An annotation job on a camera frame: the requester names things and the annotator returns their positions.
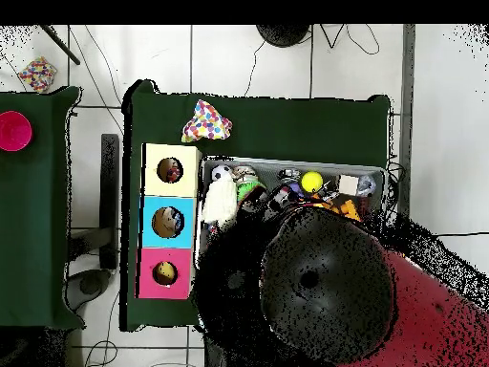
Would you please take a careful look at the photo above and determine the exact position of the black round stand base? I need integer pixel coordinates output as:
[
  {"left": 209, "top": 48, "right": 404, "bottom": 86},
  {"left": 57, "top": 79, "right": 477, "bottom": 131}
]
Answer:
[{"left": 255, "top": 24, "right": 310, "bottom": 47}]

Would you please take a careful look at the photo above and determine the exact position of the black chair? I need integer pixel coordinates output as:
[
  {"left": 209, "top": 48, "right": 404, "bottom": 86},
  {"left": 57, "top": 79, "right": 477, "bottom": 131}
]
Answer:
[{"left": 67, "top": 133, "right": 122, "bottom": 307}]

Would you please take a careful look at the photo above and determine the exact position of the yellow tennis ball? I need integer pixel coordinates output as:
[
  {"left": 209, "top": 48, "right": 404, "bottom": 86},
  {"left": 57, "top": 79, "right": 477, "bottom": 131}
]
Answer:
[{"left": 300, "top": 170, "right": 324, "bottom": 193}]

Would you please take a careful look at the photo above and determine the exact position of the pink cup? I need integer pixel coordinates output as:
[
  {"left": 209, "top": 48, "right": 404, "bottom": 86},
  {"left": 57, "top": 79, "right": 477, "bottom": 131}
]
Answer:
[{"left": 0, "top": 110, "right": 33, "bottom": 153}]

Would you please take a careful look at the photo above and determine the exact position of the cream waffle cloth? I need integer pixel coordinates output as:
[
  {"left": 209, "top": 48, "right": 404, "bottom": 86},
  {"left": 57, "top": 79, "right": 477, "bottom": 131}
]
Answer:
[{"left": 201, "top": 177, "right": 240, "bottom": 232}]

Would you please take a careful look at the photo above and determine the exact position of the wooden box with three holes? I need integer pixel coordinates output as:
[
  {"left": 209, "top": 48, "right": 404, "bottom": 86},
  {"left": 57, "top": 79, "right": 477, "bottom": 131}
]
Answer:
[{"left": 137, "top": 142, "right": 202, "bottom": 300}]

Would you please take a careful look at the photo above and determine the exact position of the orange toy building block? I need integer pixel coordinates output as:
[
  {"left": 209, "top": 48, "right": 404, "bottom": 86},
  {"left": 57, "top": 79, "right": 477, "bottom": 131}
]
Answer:
[{"left": 330, "top": 197, "right": 362, "bottom": 223}]

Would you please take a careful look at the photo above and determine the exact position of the small soccer ball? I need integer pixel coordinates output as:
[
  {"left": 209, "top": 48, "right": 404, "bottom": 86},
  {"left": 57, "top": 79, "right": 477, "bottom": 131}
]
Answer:
[{"left": 211, "top": 162, "right": 234, "bottom": 183}]

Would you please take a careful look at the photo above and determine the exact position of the yellow plush toy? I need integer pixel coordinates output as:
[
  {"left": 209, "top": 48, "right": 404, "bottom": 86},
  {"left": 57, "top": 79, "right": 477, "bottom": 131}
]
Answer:
[{"left": 157, "top": 263, "right": 177, "bottom": 282}]

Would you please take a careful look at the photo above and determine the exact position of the multicoloured patterned object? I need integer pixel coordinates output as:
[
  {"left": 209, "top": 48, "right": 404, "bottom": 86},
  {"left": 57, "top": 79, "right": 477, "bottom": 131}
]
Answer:
[{"left": 16, "top": 55, "right": 58, "bottom": 94}]

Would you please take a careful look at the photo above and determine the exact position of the multicoloured patterned cloth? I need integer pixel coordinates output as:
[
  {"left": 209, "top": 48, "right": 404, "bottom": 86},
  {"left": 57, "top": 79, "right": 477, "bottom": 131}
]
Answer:
[{"left": 164, "top": 162, "right": 183, "bottom": 182}]

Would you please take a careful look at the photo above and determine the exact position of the plain wooden cube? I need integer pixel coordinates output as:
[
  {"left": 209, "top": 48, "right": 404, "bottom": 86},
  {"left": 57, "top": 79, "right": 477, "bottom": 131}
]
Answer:
[{"left": 339, "top": 174, "right": 361, "bottom": 196}]

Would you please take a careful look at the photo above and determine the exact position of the clear mesh bin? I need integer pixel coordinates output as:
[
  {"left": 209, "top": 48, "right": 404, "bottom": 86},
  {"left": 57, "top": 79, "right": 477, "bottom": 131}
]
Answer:
[{"left": 195, "top": 155, "right": 387, "bottom": 269}]

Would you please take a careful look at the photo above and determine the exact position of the black rod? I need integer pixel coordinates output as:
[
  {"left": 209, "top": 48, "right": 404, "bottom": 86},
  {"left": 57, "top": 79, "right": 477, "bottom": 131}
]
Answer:
[{"left": 39, "top": 25, "right": 81, "bottom": 66}]

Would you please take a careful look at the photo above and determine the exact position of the white polka dot cloth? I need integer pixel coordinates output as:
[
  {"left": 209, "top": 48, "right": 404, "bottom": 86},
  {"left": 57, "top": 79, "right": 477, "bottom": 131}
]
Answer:
[{"left": 181, "top": 98, "right": 234, "bottom": 144}]

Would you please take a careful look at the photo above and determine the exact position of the dark green tablecloth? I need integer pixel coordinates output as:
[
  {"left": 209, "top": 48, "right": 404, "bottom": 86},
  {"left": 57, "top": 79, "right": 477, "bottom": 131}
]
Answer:
[
  {"left": 121, "top": 79, "right": 393, "bottom": 332},
  {"left": 0, "top": 86, "right": 81, "bottom": 330}
]

